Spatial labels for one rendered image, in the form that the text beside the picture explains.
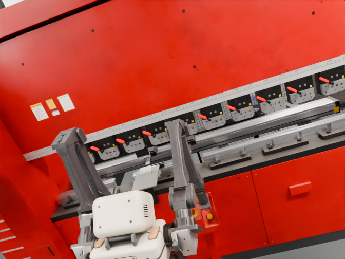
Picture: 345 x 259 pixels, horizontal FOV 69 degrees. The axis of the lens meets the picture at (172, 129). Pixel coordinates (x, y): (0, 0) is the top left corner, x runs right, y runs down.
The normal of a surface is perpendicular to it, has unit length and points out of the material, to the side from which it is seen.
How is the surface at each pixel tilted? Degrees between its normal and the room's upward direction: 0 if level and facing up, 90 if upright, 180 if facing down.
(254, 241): 90
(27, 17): 90
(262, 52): 90
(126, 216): 47
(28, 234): 90
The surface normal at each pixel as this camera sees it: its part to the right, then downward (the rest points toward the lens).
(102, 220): -0.29, -0.30
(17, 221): -0.02, 0.37
